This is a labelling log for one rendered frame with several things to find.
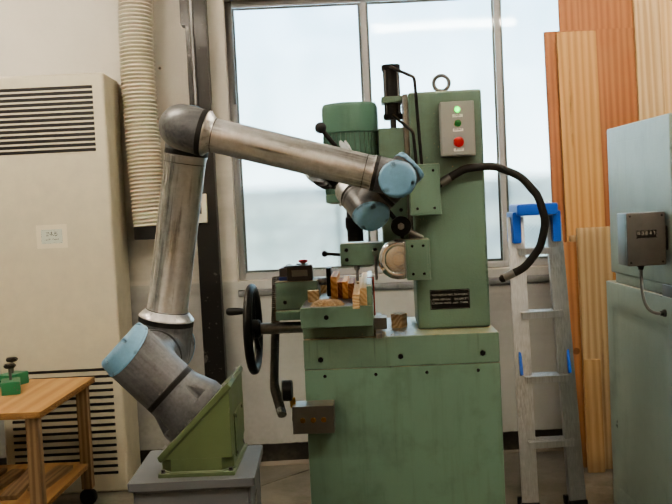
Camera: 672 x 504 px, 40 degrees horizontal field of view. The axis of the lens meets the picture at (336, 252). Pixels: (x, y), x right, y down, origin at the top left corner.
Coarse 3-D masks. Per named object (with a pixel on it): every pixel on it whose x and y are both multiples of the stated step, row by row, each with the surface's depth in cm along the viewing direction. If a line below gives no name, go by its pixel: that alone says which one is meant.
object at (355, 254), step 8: (344, 248) 288; (352, 248) 288; (360, 248) 288; (368, 248) 288; (344, 256) 288; (352, 256) 288; (360, 256) 288; (368, 256) 288; (344, 264) 288; (352, 264) 288; (360, 264) 288; (368, 264) 288
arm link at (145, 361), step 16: (128, 336) 229; (144, 336) 231; (160, 336) 239; (112, 352) 229; (128, 352) 228; (144, 352) 229; (160, 352) 231; (176, 352) 240; (112, 368) 229; (128, 368) 228; (144, 368) 228; (160, 368) 229; (176, 368) 231; (128, 384) 229; (144, 384) 228; (160, 384) 228; (144, 400) 230
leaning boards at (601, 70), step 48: (576, 0) 414; (624, 0) 414; (576, 48) 409; (624, 48) 412; (576, 96) 409; (624, 96) 412; (576, 144) 409; (576, 192) 408; (576, 240) 398; (576, 288) 399; (576, 336) 399; (576, 384) 400
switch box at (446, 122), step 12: (444, 108) 271; (468, 108) 271; (444, 120) 271; (468, 120) 271; (444, 132) 272; (456, 132) 271; (468, 132) 271; (444, 144) 272; (468, 144) 271; (444, 156) 272; (456, 156) 276
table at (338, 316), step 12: (348, 300) 281; (276, 312) 288; (288, 312) 288; (300, 312) 267; (312, 312) 266; (324, 312) 266; (336, 312) 266; (348, 312) 266; (360, 312) 266; (372, 312) 266; (312, 324) 267; (324, 324) 266; (336, 324) 266; (348, 324) 266; (360, 324) 266; (372, 324) 266
